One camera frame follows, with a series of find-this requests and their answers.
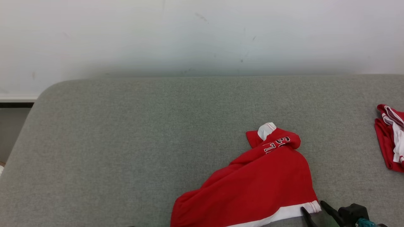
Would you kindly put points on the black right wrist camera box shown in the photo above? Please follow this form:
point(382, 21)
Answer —
point(353, 214)

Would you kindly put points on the red Bulls number jersey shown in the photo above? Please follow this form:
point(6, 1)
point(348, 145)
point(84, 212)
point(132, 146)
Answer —
point(386, 145)

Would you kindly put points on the white and black skirting board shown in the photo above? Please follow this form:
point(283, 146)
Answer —
point(15, 105)

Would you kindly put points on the grey fabric sofa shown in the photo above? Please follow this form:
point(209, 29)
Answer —
point(126, 142)

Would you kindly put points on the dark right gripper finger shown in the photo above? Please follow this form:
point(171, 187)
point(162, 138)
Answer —
point(333, 214)
point(308, 219)

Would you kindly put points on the red garment with white panel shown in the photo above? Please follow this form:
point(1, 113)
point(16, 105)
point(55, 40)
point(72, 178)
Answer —
point(252, 189)

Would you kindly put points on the small white rounded object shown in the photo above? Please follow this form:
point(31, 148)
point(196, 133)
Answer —
point(1, 168)

